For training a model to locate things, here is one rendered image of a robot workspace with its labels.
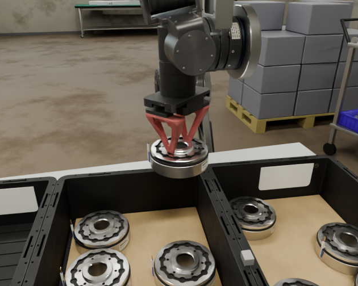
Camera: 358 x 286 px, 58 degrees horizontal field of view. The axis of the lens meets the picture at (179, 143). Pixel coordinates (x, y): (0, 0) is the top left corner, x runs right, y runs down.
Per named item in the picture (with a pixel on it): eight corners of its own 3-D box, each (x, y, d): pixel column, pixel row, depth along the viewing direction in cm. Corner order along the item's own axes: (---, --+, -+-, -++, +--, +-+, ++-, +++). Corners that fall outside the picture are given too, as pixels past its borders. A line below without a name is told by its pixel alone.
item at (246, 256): (240, 256, 46) (240, 250, 45) (249, 255, 46) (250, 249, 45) (244, 266, 44) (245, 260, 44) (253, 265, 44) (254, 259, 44)
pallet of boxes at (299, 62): (311, 99, 404) (330, -1, 354) (357, 122, 334) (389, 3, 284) (225, 106, 380) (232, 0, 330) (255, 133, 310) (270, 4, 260)
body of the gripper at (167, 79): (211, 99, 55) (212, 55, 52) (174, 117, 48) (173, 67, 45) (180, 92, 59) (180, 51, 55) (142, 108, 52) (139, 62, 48)
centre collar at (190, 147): (163, 142, 59) (163, 139, 59) (190, 141, 60) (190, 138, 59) (167, 155, 54) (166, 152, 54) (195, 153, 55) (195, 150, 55)
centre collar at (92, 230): (90, 219, 64) (89, 217, 63) (115, 217, 64) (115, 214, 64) (87, 236, 59) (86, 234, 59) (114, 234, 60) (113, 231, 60)
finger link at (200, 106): (209, 142, 58) (211, 92, 54) (186, 158, 53) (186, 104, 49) (179, 133, 62) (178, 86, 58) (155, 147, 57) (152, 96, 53)
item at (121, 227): (78, 214, 66) (78, 212, 65) (128, 210, 67) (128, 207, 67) (71, 250, 57) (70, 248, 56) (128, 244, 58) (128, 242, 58)
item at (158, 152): (149, 139, 61) (149, 137, 61) (201, 137, 62) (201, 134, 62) (153, 167, 52) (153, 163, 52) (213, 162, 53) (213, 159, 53)
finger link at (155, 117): (202, 147, 57) (203, 96, 53) (178, 163, 52) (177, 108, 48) (172, 137, 61) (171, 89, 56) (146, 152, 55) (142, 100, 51)
